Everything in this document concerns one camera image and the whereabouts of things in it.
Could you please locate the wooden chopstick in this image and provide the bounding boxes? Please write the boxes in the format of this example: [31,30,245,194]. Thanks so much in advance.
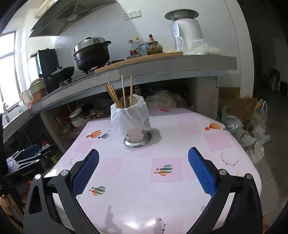
[108,81,122,109]
[121,75,125,98]
[111,85,122,109]
[105,85,117,106]
[129,76,133,106]

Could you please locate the white ceramic spoon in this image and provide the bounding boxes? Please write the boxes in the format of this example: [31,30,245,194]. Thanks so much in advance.
[130,94,139,106]

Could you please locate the stack of white bowls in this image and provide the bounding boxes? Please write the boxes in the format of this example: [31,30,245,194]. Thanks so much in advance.
[69,107,84,128]

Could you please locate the pink patterned tablecloth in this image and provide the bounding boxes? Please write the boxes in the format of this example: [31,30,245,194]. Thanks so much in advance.
[48,108,262,233]

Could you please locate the steel utensil holder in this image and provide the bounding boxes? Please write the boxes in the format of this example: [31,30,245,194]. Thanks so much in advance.
[123,128,152,148]

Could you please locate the brown clay pot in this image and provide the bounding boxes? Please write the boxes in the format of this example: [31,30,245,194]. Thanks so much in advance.
[28,78,47,103]

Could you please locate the cardboard box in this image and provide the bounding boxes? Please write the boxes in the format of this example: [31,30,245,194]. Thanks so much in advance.
[218,87,262,130]

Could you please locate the white plastic bag on holder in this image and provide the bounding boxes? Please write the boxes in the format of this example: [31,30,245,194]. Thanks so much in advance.
[110,96,151,133]

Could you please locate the black wok with lid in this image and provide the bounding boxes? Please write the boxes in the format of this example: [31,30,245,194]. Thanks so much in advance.
[39,66,75,82]

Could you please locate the large black cooking pot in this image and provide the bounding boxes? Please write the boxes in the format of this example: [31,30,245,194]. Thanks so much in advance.
[73,37,111,75]

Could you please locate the wooden cutting board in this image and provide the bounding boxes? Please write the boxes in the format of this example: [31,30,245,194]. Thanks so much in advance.
[93,52,184,74]

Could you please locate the sauce bottle red label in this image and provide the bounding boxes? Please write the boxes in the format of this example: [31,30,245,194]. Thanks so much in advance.
[128,39,137,56]

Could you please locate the glass jar of pickles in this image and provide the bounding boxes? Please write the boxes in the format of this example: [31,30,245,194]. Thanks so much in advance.
[145,41,163,55]

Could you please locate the white electric kettle appliance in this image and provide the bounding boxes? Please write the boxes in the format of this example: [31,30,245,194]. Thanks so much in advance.
[165,9,203,53]

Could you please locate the sauce bottle yellow cap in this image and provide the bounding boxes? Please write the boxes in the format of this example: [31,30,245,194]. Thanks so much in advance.
[135,37,141,54]

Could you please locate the range hood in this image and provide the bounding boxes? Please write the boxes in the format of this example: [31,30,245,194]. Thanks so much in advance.
[29,0,116,38]

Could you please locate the wall power socket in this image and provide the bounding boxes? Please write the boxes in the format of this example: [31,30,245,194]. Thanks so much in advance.
[123,10,141,21]

